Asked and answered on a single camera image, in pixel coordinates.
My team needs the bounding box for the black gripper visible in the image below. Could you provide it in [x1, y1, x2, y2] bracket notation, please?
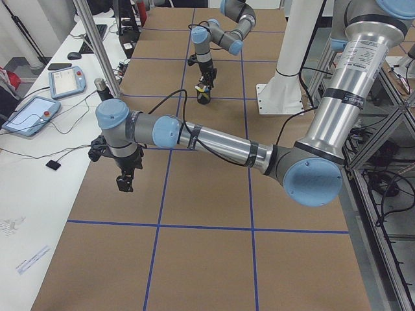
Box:
[198, 59, 217, 89]
[111, 145, 143, 192]

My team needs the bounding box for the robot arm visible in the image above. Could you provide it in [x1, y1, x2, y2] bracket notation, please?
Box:
[95, 1, 414, 207]
[188, 0, 256, 94]

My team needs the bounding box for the black mesh pen cup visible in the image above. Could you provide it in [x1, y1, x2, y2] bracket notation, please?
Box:
[195, 83, 211, 105]

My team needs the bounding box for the small black square pad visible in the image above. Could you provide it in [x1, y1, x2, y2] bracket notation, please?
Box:
[45, 160, 61, 171]

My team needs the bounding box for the brown paper table cover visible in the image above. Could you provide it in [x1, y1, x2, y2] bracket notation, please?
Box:
[33, 8, 370, 310]

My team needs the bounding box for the near teach pendant tablet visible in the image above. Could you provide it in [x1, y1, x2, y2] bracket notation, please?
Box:
[2, 96, 61, 137]

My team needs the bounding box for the teach pendant tablet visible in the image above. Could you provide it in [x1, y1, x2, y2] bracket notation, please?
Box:
[2, 96, 61, 137]
[48, 66, 86, 100]

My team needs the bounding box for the far teach pendant tablet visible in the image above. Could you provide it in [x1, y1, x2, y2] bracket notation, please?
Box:
[48, 66, 86, 100]

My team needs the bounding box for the black keyboard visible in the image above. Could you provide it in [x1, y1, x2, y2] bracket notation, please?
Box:
[78, 23, 108, 54]

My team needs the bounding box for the black smartphone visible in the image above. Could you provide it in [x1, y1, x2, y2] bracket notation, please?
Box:
[47, 63, 72, 71]

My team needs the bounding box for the black computer mouse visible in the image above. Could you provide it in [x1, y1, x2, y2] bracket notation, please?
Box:
[67, 52, 82, 60]

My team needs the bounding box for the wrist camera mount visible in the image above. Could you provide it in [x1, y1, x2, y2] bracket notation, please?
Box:
[88, 135, 113, 162]
[187, 54, 198, 67]

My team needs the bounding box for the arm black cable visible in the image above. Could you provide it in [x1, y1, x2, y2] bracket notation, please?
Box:
[142, 87, 325, 167]
[187, 20, 234, 52]

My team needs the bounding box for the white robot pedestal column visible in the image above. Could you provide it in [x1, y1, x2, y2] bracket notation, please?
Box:
[257, 0, 326, 115]

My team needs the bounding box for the aluminium frame post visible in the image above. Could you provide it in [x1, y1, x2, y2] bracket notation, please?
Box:
[73, 0, 121, 98]

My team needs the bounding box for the aluminium frame rack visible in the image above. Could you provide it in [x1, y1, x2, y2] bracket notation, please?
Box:
[311, 32, 415, 311]

